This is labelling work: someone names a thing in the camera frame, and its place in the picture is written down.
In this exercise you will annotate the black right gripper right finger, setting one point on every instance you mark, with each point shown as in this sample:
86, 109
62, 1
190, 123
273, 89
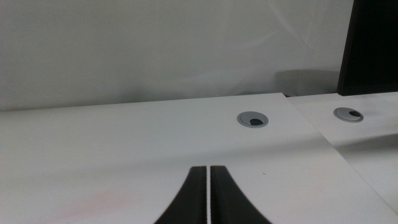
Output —
227, 202

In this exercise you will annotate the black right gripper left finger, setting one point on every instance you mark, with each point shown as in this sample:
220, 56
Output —
189, 202

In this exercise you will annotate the white cloth backdrop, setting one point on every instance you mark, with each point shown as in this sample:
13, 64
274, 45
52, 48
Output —
155, 46

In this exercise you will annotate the black upright panel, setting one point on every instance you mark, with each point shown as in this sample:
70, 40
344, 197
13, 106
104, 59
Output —
373, 46

